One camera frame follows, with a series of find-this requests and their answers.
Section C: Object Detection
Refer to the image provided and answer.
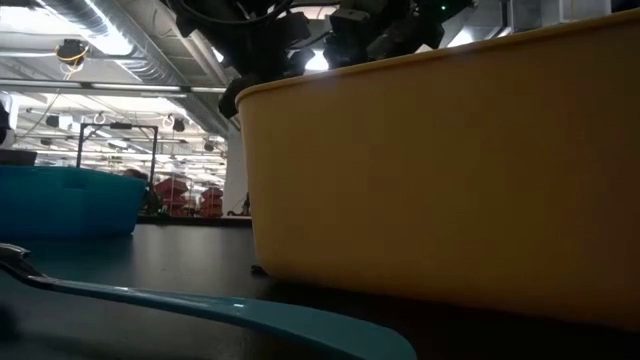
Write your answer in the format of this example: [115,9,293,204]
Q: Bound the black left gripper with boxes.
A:
[218,14,314,120]

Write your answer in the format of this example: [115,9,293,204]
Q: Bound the black ceiling cable reel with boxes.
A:
[54,38,92,67]

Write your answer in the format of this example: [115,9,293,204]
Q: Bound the red storage rack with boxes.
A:
[153,177,191,217]
[199,186,225,217]

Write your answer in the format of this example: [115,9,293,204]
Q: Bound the long metal ceiling rail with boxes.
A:
[0,78,229,99]

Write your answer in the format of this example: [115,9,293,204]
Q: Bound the black background rig frame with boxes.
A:
[75,122,160,201]

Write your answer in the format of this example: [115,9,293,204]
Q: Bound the yellow plastic bin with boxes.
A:
[234,8,640,332]

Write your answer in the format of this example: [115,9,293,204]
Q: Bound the teal plastic bin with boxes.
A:
[0,165,148,237]

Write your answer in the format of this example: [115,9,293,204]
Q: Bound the silver ventilation duct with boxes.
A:
[37,0,236,139]

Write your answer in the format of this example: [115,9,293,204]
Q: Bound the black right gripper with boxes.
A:
[323,7,381,69]

